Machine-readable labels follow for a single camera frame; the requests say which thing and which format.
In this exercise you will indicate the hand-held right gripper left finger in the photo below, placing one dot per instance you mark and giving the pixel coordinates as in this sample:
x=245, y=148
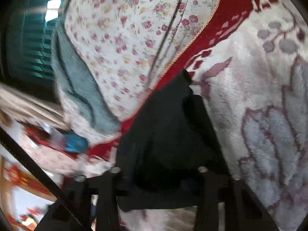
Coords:
x=107, y=193

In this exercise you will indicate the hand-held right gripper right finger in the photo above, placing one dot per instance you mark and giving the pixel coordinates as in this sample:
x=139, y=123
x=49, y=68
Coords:
x=207, y=193

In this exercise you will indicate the black pants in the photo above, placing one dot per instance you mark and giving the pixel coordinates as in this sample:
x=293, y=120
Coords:
x=168, y=137

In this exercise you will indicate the pale pink cloth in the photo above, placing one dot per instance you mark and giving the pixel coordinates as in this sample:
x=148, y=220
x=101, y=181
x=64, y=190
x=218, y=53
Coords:
x=48, y=156

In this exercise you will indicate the grey-teal cloth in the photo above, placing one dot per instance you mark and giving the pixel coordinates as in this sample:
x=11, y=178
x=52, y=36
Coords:
x=79, y=89

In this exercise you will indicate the white red plush blanket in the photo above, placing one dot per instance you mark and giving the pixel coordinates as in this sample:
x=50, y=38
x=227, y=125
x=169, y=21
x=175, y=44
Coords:
x=252, y=89

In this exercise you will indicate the beige cloth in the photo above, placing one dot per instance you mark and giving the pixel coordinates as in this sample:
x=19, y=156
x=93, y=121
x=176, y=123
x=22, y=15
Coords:
x=24, y=103

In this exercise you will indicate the floral quilt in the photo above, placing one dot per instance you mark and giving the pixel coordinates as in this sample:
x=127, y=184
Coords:
x=125, y=41

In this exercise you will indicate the teal slatted window blind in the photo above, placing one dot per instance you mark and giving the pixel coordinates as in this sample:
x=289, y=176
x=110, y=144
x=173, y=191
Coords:
x=28, y=53

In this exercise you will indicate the small red wall ornament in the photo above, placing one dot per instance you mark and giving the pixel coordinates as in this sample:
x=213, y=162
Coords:
x=28, y=217

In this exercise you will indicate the red knot wall decoration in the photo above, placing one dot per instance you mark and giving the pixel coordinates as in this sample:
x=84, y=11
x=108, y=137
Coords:
x=14, y=175

